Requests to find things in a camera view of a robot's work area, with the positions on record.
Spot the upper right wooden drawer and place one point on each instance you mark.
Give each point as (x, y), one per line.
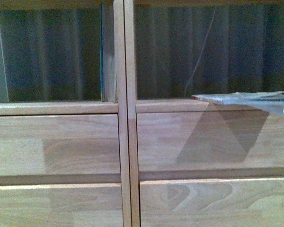
(210, 140)

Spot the upright green-cover book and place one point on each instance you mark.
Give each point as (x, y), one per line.
(108, 74)

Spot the lower right wooden drawer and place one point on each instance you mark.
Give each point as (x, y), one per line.
(213, 203)

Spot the upper left wooden drawer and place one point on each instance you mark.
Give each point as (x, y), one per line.
(59, 145)

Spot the lower left wooden drawer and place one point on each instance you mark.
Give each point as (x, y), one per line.
(61, 205)

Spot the white book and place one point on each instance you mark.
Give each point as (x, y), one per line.
(272, 102)

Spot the wooden drawer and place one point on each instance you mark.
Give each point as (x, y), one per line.
(213, 203)
(61, 205)
(210, 140)
(59, 145)

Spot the right wooden shelf unit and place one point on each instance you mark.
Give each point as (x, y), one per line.
(175, 105)

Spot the dark curtain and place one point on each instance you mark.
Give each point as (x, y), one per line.
(54, 54)

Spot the wooden shelf unit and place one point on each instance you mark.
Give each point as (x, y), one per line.
(88, 107)
(175, 105)

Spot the left wooden shelf unit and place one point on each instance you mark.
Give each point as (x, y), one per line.
(88, 107)

